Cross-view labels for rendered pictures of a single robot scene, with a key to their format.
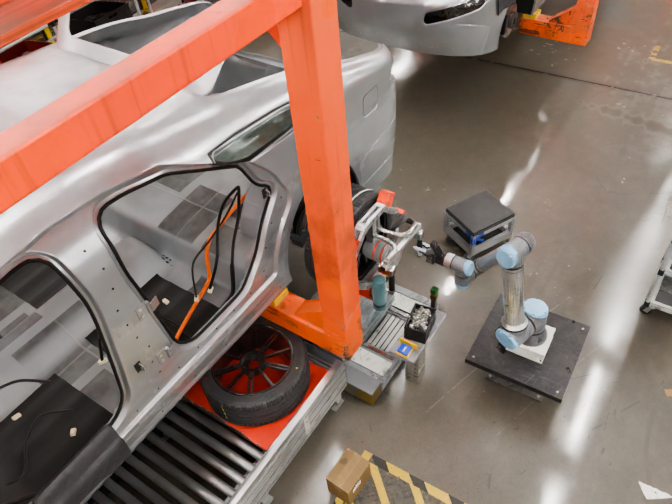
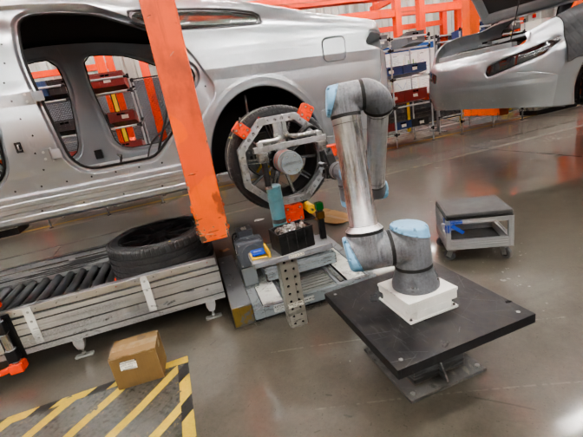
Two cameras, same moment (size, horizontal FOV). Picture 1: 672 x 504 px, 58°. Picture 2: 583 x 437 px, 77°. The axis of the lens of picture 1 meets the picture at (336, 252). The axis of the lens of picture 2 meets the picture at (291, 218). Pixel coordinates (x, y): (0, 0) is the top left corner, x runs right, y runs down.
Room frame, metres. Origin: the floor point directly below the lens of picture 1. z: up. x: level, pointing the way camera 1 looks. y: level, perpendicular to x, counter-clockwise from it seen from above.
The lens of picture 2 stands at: (0.80, -1.61, 1.19)
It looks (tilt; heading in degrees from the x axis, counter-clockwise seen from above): 18 degrees down; 38
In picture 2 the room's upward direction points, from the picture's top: 10 degrees counter-clockwise
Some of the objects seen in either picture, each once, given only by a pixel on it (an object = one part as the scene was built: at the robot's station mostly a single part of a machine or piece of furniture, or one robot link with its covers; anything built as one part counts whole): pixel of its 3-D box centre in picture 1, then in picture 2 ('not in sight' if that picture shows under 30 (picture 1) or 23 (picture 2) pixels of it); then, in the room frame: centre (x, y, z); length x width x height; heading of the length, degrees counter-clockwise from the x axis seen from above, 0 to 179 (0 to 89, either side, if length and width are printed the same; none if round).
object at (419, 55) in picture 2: not in sight; (407, 90); (8.82, 1.08, 0.97); 1.50 x 0.50 x 1.95; 144
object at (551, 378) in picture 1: (525, 356); (418, 331); (2.16, -1.14, 0.15); 0.60 x 0.60 x 0.30; 54
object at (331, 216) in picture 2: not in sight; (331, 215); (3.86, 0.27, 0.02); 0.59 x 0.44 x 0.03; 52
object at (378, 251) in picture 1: (382, 251); (287, 161); (2.55, -0.28, 0.85); 0.21 x 0.14 x 0.14; 52
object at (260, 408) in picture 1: (255, 369); (162, 247); (2.13, 0.57, 0.39); 0.66 x 0.66 x 0.24
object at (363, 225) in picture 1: (372, 247); (284, 160); (2.60, -0.22, 0.85); 0.54 x 0.07 x 0.54; 142
